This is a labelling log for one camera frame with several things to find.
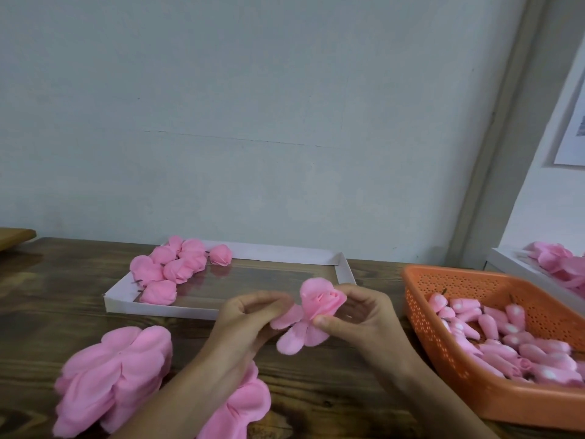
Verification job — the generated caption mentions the stack of pink petals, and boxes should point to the stack of pink petals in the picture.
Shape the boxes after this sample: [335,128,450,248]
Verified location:
[52,325,174,439]
[196,359,272,439]

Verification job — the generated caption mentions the person's right hand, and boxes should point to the person's right hand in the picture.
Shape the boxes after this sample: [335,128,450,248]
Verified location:
[313,284,417,376]

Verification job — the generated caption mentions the white paper notice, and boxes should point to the white paper notice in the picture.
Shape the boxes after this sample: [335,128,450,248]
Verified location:
[554,77,585,168]

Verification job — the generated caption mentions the person's left hand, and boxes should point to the person's left hand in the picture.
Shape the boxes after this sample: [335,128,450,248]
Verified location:
[203,290,296,373]

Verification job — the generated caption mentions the white shallow tray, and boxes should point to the white shallow tray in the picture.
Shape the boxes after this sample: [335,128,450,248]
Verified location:
[103,241,358,321]

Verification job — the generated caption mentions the person's right forearm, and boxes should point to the person's right forearm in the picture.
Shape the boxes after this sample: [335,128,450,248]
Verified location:
[379,356,499,439]

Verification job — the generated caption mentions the group of finished pink roses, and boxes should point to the group of finished pink roses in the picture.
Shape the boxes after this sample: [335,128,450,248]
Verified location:
[129,235,234,305]

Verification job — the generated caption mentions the pink petal flower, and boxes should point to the pink petal flower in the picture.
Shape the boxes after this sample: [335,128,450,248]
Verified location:
[179,239,208,273]

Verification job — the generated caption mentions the person's left forearm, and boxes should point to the person's left forearm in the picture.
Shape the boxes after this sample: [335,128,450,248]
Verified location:
[112,352,248,439]

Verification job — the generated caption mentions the grey door frame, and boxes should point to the grey door frame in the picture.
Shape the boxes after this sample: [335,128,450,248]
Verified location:
[448,0,585,269]

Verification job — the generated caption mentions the pile of pink petals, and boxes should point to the pile of pink petals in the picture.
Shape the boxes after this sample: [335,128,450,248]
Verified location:
[525,241,585,298]

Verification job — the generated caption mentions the pink rose buds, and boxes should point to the pink rose buds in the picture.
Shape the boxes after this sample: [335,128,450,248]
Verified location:
[428,292,585,390]

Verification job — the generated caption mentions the orange plastic basket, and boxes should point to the orange plastic basket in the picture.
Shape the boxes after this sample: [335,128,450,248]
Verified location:
[403,265,585,432]

